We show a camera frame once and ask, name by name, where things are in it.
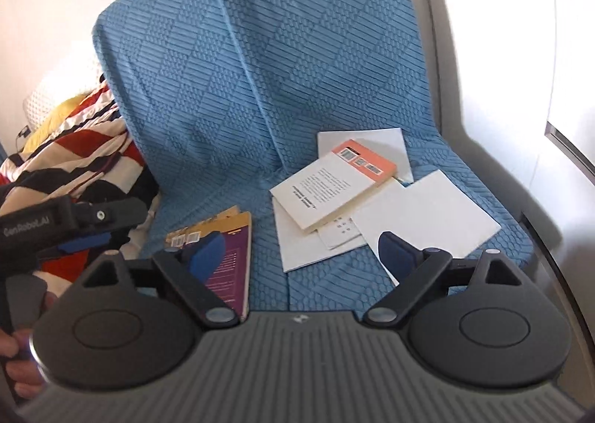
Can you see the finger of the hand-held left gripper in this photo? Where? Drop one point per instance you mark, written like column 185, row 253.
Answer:
column 111, row 213
column 86, row 241

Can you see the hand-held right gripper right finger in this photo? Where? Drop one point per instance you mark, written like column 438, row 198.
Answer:
column 395, row 255

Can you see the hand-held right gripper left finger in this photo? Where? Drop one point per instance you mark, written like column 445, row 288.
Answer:
column 207, row 255

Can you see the purple book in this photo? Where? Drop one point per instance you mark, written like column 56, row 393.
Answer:
column 232, row 274

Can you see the painting cover book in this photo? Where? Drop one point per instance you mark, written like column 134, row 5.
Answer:
column 186, row 230

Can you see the white booklet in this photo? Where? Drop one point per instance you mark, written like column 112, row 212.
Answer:
column 297, row 246
column 386, row 144
column 432, row 213

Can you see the photo cover notebook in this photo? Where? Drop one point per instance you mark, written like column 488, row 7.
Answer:
column 341, row 230

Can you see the white and orange paperback book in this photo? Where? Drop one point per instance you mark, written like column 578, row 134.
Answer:
column 320, row 190

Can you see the person's left hand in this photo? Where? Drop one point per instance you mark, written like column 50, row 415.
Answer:
column 14, row 358

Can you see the red black striped blanket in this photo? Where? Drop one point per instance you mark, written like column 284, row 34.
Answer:
column 69, row 158

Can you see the yellow pillow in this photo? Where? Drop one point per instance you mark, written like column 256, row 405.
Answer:
column 51, row 123

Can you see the white quilted pillow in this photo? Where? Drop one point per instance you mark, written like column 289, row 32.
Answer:
column 56, row 88

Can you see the blue quilted sofa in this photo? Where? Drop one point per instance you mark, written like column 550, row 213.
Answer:
column 260, row 69

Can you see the grey window frame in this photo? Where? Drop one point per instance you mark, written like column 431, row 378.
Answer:
column 569, row 144

